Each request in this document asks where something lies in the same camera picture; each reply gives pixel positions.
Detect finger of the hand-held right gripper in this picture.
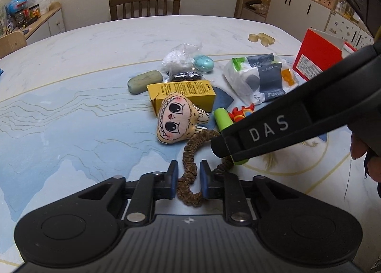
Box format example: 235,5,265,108
211,82,316,163

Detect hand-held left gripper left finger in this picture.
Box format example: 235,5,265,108
74,160,179,226

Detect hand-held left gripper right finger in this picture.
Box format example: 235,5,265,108
200,160,310,226

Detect brown fabric scrunchie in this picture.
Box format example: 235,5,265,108
177,129,234,208

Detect red orange toy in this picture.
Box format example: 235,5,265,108
229,103,256,123

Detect green tube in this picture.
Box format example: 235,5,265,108
214,107,249,166

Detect red cardboard box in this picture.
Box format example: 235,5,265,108
292,28,358,83

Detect tissue pack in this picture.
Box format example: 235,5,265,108
223,53,300,106

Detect cream plush doll face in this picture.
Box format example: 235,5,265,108
156,92,211,145

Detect yellow carton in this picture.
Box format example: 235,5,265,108
146,80,216,118

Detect teal egg-shaped case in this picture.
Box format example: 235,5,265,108
193,55,215,74

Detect clear plastic bag white contents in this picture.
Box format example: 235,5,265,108
161,43,203,75

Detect person's right hand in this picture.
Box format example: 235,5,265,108
351,133,381,182

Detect white shelf cabinet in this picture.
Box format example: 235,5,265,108
235,0,381,48

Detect dark snack packet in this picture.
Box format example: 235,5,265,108
167,71,203,83

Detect green soap bar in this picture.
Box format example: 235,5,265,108
128,71,164,94

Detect white wooden sideboard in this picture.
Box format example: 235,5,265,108
22,2,66,46

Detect light wooden chair back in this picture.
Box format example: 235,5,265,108
0,31,28,60

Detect crumpled clear plastic bag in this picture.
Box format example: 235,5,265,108
35,0,52,14

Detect snack jars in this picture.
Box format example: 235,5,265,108
14,5,41,25

